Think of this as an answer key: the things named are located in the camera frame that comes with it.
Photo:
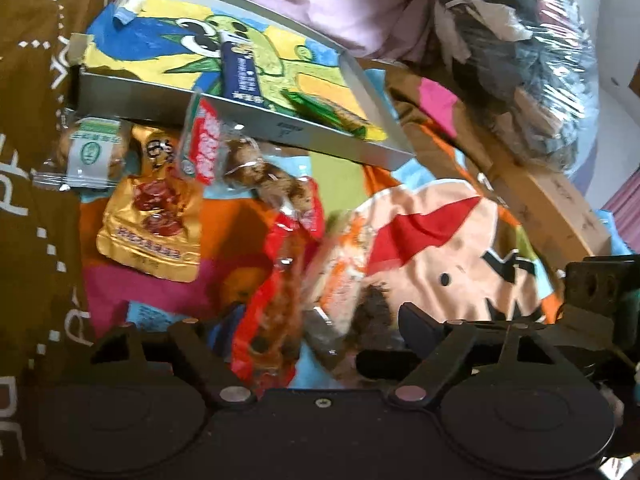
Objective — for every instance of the red snack packet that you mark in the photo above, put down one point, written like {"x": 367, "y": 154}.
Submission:
{"x": 270, "y": 310}

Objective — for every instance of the pink curtain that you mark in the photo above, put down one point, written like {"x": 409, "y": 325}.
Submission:
{"x": 627, "y": 210}

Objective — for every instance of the blue snack packet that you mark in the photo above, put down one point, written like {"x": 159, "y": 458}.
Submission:
{"x": 242, "y": 75}

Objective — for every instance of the green snack packet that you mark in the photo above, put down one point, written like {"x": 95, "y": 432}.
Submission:
{"x": 310, "y": 105}

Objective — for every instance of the clear packet with red label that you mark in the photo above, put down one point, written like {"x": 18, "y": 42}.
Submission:
{"x": 205, "y": 145}

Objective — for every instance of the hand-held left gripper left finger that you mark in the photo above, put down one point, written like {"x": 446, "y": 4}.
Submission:
{"x": 200, "y": 355}

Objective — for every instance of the brown cardboard box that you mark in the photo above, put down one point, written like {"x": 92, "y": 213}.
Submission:
{"x": 550, "y": 200}

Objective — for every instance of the brown PF patterned bag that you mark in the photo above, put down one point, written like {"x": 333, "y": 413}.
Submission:
{"x": 30, "y": 85}

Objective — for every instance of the gold snack packet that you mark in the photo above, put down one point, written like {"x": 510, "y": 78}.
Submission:
{"x": 150, "y": 240}

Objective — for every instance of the clear plastic bag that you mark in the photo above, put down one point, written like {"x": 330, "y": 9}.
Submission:
{"x": 500, "y": 35}

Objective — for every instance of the colourful cartoon drawing sheet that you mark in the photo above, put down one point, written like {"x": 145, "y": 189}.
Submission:
{"x": 150, "y": 55}

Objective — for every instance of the printed blanket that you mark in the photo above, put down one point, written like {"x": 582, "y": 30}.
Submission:
{"x": 450, "y": 240}

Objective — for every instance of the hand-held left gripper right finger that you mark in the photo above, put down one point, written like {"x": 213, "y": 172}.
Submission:
{"x": 415, "y": 320}

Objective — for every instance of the white green bun packet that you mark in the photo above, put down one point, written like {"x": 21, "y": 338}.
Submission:
{"x": 92, "y": 152}

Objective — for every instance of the grey shallow cardboard box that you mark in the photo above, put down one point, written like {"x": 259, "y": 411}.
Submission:
{"x": 150, "y": 105}

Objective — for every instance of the orange white snack packet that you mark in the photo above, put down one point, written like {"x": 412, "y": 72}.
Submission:
{"x": 340, "y": 270}

